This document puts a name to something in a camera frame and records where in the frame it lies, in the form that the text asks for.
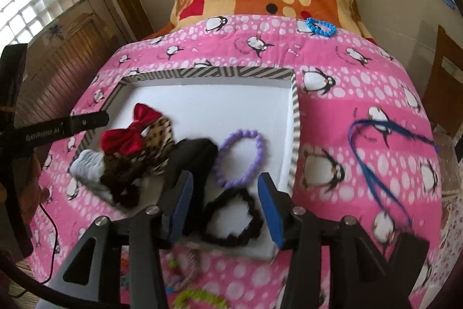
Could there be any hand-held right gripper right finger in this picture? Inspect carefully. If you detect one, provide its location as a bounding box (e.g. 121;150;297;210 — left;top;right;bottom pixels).
257;171;413;309

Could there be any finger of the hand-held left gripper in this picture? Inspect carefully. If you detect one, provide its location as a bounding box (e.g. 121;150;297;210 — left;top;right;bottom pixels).
14;110;110;152

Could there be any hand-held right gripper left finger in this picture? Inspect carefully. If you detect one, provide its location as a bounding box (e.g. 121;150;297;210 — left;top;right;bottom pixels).
54;169;196;309

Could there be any white fluffy hair clip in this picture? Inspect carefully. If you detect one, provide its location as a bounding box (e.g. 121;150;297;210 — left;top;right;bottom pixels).
69;149;105;187

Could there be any red bow hair clip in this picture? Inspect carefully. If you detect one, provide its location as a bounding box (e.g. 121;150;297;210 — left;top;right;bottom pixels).
100;103;163;156

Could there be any black fabric scrunchie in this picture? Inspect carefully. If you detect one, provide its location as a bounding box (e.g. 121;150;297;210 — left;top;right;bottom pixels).
201;188;264;248

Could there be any black oblong hair clip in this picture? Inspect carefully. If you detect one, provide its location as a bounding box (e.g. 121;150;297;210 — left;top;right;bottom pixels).
168;138;218;194

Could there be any purple bead bracelet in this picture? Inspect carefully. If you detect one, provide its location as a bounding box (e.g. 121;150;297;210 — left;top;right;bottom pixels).
213;129;264;188

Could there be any black fuzzy hair tie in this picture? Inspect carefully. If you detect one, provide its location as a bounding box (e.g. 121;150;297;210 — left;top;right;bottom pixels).
101;168;145;210

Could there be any leopard print hair clip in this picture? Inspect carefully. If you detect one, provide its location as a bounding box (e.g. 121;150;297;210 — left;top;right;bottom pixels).
105;115;177;183

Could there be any zigzag striped cardboard box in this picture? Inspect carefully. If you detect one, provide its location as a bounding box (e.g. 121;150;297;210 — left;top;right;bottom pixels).
70;66;302;262

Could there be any person's left hand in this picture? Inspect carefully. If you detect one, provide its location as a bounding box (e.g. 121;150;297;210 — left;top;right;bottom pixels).
22;153;51;219

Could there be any pink penguin blanket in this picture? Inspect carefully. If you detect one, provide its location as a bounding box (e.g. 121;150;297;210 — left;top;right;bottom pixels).
29;14;444;309

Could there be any wooden chair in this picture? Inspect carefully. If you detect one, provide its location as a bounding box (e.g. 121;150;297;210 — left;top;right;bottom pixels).
421;25;463;136

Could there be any multicoloured bead bracelet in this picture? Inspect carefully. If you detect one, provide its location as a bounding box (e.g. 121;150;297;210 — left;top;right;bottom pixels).
164;256;181;291

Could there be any green loom band bracelet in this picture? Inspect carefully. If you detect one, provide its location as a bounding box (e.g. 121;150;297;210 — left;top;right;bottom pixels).
173;289;229;309

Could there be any blue lanyard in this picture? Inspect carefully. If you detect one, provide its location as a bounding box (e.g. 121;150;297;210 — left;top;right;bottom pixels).
348;119;440;228

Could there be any thin black cable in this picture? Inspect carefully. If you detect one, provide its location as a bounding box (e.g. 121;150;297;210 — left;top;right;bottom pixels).
7;202;61;299

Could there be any thick black cable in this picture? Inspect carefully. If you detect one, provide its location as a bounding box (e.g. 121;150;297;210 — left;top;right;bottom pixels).
0;255;120;308

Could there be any blue bead bracelet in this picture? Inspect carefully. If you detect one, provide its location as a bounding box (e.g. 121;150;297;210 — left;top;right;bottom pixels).
306;17;337;38

